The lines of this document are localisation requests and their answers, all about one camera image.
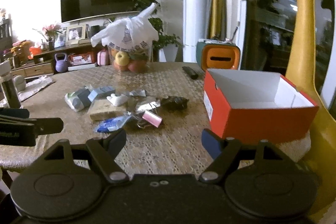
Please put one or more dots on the framed photo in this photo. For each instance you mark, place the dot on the framed photo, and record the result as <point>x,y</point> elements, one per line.
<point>75,33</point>

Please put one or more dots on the red shoe box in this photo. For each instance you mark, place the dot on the red shoe box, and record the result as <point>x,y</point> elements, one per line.
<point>252,105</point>

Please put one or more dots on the silver printed sachet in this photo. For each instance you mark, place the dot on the silver printed sachet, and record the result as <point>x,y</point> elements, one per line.
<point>136,93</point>

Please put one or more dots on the yellow giraffe chair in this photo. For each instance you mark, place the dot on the yellow giraffe chair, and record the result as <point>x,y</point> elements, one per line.
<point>301,72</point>

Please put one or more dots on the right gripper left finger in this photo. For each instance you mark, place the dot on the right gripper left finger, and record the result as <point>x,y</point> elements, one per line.
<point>104,153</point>

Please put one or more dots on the pink small roll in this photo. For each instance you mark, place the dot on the pink small roll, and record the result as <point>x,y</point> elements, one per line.
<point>152,118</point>

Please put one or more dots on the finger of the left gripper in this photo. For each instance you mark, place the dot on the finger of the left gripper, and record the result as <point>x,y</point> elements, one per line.
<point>47,126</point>

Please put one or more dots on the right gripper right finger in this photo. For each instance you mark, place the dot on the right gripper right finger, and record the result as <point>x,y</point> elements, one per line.
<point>224,153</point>

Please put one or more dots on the red apple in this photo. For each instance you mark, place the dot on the red apple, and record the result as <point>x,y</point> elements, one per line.
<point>137,66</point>

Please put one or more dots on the white rabbit figurine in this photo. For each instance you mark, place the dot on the white rabbit figurine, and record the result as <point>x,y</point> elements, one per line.
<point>117,100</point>

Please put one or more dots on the pink flower vase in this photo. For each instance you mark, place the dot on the pink flower vase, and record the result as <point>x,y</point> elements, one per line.
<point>50,34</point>

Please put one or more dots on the wooden tv cabinet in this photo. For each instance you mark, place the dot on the wooden tv cabinet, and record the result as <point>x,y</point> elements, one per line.
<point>44,62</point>

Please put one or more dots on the light blue small box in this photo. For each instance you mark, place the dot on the light blue small box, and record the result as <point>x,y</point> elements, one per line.
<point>101,92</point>

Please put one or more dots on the dark snack packet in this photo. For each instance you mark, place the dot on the dark snack packet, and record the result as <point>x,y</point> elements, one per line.
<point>174,103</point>

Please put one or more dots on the black remote control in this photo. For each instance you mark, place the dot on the black remote control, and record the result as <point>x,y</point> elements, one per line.
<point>190,72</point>

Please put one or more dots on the yellow apple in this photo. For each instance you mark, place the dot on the yellow apple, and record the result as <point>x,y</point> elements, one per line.
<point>122,58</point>

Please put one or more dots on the blue plastic wrapper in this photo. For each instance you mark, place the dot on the blue plastic wrapper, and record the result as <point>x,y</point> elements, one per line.
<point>114,124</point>

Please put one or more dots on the pink small case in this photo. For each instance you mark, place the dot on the pink small case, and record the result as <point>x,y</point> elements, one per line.
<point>103,58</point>

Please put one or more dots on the silver foil snack bag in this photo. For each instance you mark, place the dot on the silver foil snack bag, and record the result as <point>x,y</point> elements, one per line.
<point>139,105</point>

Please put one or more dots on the orange teal tissue box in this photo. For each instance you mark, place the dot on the orange teal tissue box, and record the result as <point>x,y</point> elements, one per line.
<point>217,54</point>

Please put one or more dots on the green white tissue pack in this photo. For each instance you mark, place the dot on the green white tissue pack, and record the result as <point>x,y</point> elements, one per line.
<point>78,100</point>

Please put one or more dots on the white plastic fruit bag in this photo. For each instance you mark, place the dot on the white plastic fruit bag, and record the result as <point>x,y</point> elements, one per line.
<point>129,34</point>

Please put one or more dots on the purple kettlebell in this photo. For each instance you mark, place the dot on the purple kettlebell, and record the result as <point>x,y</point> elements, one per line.
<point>62,63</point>

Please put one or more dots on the green potted plant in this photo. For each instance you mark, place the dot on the green potted plant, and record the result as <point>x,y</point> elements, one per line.
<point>166,48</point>

